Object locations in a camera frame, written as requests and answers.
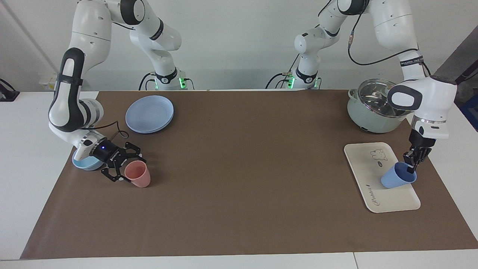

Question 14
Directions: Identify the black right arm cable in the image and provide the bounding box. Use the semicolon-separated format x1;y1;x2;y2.
84;120;129;141

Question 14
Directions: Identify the cream tray with rabbit print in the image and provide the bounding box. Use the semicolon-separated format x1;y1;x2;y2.
344;142;421;213

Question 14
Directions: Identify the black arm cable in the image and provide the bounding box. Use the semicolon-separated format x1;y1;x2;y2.
317;0;432;77
84;120;129;141

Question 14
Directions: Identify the blue box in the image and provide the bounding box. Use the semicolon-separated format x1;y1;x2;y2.
459;93;478;131

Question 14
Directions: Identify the pale green cooking pot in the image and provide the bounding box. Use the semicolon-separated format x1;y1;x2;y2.
347;78;411;134

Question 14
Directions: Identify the pink plastic cup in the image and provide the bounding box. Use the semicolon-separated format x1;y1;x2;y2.
124;161;151;188

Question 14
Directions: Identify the blue plastic cup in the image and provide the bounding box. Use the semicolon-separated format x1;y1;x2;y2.
381;162;417;189

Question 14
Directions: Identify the blue plastic plate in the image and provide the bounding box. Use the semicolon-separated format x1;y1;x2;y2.
125;95;174;134

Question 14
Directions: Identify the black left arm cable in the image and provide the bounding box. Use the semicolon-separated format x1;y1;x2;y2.
317;0;432;77

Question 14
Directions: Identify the brown table mat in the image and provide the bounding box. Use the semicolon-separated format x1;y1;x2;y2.
21;90;478;260

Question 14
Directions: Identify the black base cable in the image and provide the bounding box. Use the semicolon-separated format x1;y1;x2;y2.
266;54;301;89
139;72;156;90

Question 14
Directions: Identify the white wall socket box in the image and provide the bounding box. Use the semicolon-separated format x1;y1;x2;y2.
39;73;60;91

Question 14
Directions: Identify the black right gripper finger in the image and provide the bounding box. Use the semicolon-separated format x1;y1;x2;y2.
121;141;147;164
101;164;132;183

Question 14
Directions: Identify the light blue bowl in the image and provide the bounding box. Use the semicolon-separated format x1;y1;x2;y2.
72;149;105;171

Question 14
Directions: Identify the black table clamp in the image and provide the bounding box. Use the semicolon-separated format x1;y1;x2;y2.
0;78;20;102

